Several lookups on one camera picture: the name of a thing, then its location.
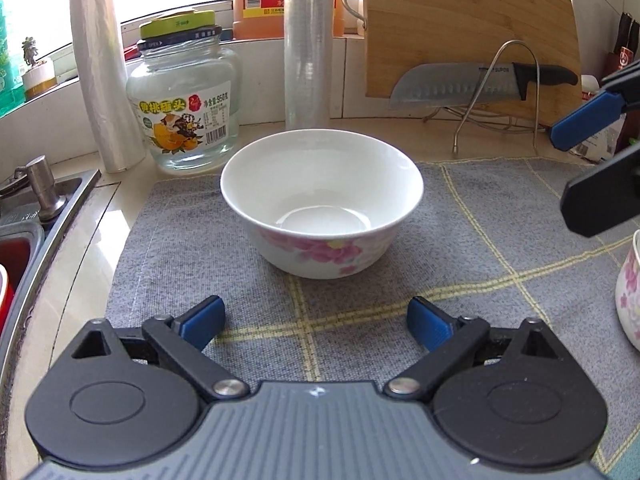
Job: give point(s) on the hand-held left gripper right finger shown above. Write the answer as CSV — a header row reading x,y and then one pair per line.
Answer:
x,y
427,322

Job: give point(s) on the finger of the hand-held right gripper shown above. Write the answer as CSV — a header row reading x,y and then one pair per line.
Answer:
x,y
585,122
600,195

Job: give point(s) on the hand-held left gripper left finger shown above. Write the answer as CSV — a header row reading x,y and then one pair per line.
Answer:
x,y
200,320

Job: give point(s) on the white pink floral bowl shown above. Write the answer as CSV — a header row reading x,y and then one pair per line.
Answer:
x,y
631,290
320,185

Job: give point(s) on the white bag with blue print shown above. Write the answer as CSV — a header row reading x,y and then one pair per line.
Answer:
x,y
600,145

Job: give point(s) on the white bag with red print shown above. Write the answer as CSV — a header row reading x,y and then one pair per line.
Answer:
x,y
589,85

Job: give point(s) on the grey checked cloth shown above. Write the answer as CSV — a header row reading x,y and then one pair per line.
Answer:
x,y
175,240

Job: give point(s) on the steel sink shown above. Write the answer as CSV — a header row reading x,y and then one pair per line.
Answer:
x,y
65,220

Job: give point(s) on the bamboo cutting board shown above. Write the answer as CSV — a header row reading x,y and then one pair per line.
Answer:
x,y
450,10

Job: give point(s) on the red and white basin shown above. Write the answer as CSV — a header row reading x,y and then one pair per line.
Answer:
x,y
10,255

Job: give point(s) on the steel soap dispenser pump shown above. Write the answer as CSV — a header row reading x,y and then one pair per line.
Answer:
x,y
42,185

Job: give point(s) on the glass jar yellow lid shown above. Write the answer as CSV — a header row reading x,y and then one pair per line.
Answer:
x,y
185,110

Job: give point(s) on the white plastic bag roll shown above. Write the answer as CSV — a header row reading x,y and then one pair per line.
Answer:
x,y
100,60

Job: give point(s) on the clear plastic wrap roll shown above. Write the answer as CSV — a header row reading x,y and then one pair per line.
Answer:
x,y
307,60

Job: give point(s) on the small potted plant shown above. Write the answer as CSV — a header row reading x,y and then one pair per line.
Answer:
x,y
37,77

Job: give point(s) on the green dish soap bottle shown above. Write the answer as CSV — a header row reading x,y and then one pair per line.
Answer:
x,y
10,60

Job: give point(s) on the orange cooking wine bottle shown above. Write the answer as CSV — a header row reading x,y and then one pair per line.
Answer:
x,y
260,0

